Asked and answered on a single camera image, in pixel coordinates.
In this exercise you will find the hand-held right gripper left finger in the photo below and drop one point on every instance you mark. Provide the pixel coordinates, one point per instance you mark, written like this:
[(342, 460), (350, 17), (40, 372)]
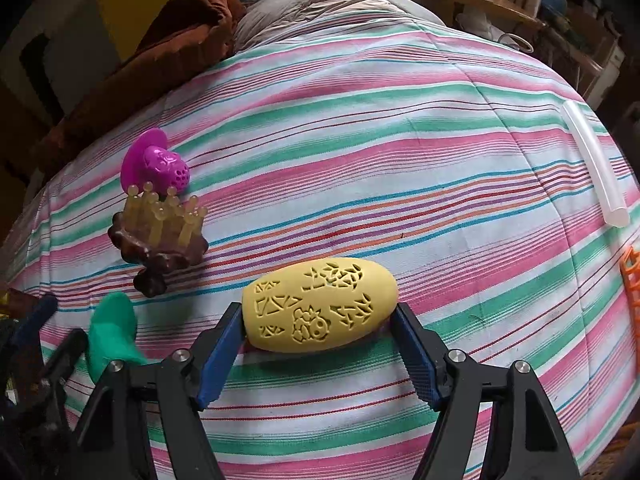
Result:
[(220, 355)]

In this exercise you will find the brown pillow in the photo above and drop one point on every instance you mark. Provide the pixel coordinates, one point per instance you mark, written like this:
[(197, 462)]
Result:
[(165, 60)]

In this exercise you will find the purple heart-shaped toy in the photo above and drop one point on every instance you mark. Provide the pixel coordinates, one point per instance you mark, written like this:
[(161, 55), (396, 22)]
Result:
[(160, 165)]

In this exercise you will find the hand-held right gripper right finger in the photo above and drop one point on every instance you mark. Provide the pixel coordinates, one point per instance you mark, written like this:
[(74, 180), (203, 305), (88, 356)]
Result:
[(415, 355)]

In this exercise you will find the brown comb with yellow pegs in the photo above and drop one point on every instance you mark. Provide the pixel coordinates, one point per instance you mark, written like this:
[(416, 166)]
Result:
[(150, 250)]

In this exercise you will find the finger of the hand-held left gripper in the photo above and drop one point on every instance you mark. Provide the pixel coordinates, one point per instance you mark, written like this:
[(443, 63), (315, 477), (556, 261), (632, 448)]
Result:
[(40, 312), (70, 355)]

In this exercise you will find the teal plastic toy piece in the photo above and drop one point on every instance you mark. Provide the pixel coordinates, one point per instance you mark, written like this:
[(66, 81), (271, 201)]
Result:
[(112, 330)]

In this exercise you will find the grey duvet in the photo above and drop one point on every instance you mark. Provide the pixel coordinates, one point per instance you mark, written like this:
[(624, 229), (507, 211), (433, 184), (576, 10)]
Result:
[(320, 5)]

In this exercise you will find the orange plastic rack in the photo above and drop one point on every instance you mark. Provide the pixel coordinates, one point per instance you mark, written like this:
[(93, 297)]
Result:
[(631, 280)]

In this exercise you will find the translucent plastic tube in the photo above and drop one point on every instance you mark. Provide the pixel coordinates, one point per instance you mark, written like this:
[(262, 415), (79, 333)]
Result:
[(595, 170)]

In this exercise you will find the yellow carved oval toy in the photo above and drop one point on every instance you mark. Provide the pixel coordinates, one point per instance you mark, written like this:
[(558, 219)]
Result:
[(320, 305)]

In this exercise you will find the striped bed sheet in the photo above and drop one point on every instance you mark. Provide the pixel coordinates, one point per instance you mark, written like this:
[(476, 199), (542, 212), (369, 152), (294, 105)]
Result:
[(400, 160)]

